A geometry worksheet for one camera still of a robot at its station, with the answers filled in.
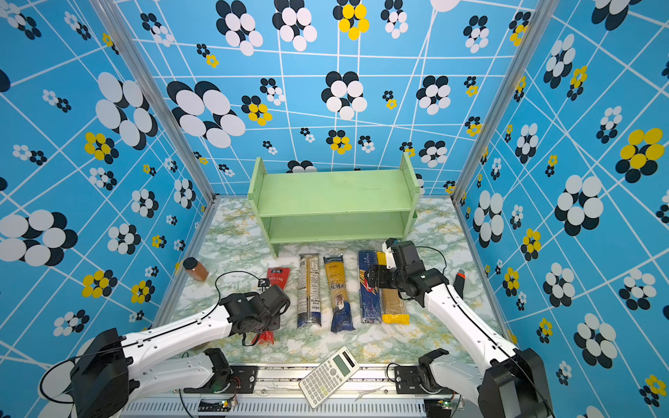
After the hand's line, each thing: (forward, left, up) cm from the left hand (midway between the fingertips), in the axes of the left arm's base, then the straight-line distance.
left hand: (277, 318), depth 82 cm
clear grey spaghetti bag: (+7, -10, 0) cm, 12 cm away
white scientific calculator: (-16, -17, -2) cm, 23 cm away
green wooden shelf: (+51, -17, -2) cm, 54 cm away
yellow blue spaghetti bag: (0, -21, 0) cm, 21 cm away
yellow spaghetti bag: (+5, -38, 0) cm, 38 cm away
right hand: (+11, -32, +9) cm, 35 cm away
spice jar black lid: (+15, +30, +5) cm, 34 cm away
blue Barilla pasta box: (+6, -30, +1) cm, 31 cm away
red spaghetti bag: (+14, +2, +2) cm, 14 cm away
